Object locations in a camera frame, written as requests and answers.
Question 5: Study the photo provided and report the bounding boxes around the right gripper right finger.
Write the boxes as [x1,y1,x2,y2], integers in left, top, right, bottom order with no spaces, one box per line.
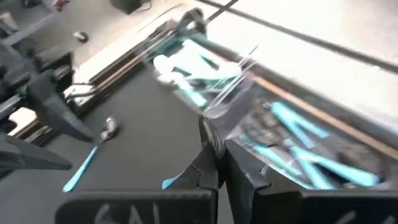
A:
[224,139,398,224]

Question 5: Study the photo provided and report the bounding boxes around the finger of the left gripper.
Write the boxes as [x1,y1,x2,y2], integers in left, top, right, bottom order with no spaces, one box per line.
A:
[27,72,95,144]
[0,134,73,180]

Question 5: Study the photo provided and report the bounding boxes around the clear plastic bin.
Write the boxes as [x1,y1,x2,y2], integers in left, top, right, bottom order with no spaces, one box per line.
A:
[198,74,398,192]
[141,29,261,114]

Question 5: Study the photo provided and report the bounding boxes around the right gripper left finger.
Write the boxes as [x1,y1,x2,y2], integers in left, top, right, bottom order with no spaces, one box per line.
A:
[55,142,221,224]

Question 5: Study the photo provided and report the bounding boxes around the black table mat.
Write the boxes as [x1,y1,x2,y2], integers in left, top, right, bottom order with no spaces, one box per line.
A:
[0,58,240,224]

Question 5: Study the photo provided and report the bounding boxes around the teal-handled silver spoon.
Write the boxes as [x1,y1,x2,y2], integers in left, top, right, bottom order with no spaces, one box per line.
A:
[174,71,240,94]
[154,55,208,108]

